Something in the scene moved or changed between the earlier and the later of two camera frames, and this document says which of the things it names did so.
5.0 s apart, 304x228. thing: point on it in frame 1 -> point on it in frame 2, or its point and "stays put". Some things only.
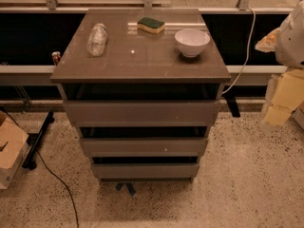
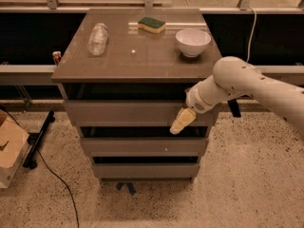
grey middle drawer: x=142 y=147 stays put
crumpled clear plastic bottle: x=97 y=40 stays put
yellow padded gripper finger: x=288 y=96 -> x=201 y=97
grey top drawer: x=143 y=113 stays put
